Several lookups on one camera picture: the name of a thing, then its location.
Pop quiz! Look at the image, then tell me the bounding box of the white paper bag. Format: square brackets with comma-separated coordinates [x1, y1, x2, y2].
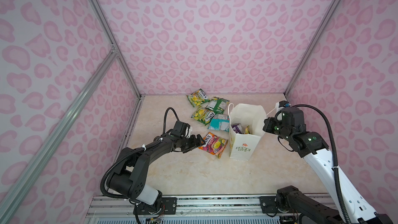
[227, 103, 268, 161]

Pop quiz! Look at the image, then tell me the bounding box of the purple Fox's berries bag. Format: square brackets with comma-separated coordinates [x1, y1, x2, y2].
[231, 123, 245, 134]

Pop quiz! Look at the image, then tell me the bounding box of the orange Fox's fruit bag top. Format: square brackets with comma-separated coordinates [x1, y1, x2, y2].
[244, 126, 251, 134]

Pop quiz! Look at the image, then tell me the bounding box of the orange fox's fruit bag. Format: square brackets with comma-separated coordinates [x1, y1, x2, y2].
[244, 126, 251, 134]
[199, 132, 228, 159]

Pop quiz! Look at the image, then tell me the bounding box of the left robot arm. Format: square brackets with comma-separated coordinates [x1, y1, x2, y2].
[99, 133, 205, 214]

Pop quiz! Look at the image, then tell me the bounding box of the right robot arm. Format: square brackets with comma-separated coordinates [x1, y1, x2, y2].
[263, 104, 392, 224]

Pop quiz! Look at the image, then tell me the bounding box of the orange Fox's fruit bag bottom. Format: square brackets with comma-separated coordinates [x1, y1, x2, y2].
[199, 132, 228, 159]

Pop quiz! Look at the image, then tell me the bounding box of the green yellow Fox's bag rear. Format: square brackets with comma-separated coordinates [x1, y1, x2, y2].
[191, 107, 216, 125]

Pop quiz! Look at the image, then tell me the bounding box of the teal white snack bag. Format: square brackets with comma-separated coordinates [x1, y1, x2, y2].
[208, 114, 230, 132]

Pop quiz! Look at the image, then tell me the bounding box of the green white snack bag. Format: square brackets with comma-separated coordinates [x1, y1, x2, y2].
[206, 97, 230, 114]

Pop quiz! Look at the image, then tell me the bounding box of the yellow green Fox's bag far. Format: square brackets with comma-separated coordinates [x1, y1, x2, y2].
[187, 89, 210, 108]

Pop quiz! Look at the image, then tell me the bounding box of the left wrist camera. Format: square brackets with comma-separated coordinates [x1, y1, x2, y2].
[170, 120, 191, 138]

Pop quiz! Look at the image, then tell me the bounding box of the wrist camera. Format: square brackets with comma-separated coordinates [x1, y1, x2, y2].
[277, 101, 291, 109]
[170, 120, 191, 138]

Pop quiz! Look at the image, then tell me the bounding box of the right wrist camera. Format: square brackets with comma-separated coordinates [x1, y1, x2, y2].
[277, 101, 291, 109]

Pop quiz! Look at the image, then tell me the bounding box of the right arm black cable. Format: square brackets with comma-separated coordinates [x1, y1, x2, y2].
[292, 104, 352, 224]

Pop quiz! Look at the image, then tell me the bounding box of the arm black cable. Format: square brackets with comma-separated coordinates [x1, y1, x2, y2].
[100, 107, 181, 200]
[292, 104, 352, 224]

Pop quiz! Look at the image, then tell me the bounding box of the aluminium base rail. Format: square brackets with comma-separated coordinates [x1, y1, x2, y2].
[83, 194, 358, 224]

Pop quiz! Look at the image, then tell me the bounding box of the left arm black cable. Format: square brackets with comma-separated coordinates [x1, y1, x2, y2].
[100, 107, 181, 200]

